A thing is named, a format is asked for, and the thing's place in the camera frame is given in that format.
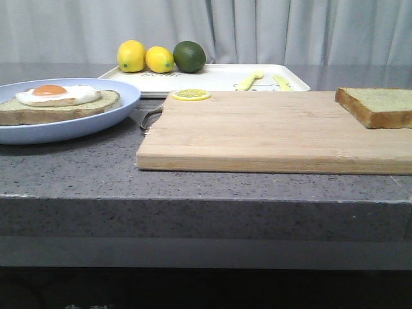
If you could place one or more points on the light blue plate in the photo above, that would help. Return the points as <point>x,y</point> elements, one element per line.
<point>59,131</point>

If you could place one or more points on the fried egg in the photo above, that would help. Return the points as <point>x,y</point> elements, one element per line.
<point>55,95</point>

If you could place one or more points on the square toast slice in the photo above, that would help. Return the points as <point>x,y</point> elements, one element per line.
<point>377,108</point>

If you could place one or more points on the bread slice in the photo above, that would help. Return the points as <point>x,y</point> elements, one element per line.
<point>14,113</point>

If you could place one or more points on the white rectangular tray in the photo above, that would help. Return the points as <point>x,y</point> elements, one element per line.
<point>213,77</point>

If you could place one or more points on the lemon slice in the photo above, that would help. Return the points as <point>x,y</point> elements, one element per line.
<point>192,94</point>

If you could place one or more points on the yellow plastic fork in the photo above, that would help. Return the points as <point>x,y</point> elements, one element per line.
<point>246,83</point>

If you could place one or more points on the wooden cutting board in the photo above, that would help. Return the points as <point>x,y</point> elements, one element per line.
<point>270,132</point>

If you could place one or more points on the green lime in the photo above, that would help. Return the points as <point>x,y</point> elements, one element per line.
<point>189,56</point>

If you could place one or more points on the yellow plastic knife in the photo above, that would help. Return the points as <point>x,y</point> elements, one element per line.
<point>283,83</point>

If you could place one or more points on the small yellow lemon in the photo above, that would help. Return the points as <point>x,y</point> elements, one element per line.
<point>159,59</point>

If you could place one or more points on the large yellow lemon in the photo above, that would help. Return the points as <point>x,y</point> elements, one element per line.
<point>131,56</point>

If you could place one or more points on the grey curtain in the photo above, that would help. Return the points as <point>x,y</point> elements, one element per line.
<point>242,32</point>

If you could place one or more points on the metal cutting board handle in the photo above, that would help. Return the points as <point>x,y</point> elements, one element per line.
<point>144,115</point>

